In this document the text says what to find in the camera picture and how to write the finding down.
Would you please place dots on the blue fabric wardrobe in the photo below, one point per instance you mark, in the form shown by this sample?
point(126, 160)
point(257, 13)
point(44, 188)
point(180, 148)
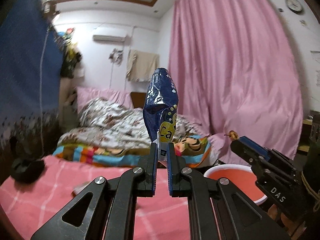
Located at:
point(31, 61)

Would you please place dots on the brown hat on wardrobe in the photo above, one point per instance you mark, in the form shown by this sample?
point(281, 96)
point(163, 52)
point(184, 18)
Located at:
point(49, 8)

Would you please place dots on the white air conditioner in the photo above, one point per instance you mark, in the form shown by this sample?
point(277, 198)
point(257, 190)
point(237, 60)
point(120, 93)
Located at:
point(109, 38)

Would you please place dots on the blue snack bag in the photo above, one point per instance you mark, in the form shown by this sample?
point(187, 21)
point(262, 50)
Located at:
point(160, 111)

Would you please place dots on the brown round fruit peel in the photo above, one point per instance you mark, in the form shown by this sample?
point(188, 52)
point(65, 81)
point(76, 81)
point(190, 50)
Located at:
point(232, 135)

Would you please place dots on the round wall clock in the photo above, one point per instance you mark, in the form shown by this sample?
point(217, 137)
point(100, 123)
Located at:
point(295, 6)

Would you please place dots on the pink pillow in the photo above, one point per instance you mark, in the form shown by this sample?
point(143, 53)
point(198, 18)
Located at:
point(86, 94)

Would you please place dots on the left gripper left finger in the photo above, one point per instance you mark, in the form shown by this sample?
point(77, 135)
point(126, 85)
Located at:
point(105, 209)

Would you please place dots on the black hanging bag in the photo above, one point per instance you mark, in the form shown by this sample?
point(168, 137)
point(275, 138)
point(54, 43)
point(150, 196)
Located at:
point(70, 59)

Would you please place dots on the brown wooden headboard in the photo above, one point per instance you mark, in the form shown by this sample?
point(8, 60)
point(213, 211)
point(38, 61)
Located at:
point(138, 99)

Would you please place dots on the pink curtain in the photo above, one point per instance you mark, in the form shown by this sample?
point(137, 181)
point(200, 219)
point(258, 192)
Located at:
point(234, 70)

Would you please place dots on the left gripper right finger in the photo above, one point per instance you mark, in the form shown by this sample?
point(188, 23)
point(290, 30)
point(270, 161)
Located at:
point(217, 208)

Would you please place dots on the colourful cartoon bedsheet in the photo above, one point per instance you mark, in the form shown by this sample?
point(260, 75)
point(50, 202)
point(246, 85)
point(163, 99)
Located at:
point(194, 149)

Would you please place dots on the floral white brown duvet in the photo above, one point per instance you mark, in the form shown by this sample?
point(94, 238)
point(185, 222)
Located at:
point(108, 125)

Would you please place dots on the black cloth item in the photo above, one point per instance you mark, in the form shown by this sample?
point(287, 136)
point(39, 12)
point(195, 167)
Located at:
point(26, 171)

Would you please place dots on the beige hanging towel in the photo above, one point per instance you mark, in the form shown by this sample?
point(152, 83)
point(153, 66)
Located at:
point(141, 65)

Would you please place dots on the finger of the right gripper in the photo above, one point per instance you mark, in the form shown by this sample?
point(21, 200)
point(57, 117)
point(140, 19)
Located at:
point(253, 146)
point(242, 151)

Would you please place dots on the orange plastic trash bin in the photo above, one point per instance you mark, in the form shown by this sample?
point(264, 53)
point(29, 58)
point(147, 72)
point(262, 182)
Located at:
point(241, 176)

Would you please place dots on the wall socket with chargers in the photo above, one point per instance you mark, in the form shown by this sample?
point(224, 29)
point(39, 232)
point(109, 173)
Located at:
point(116, 56)

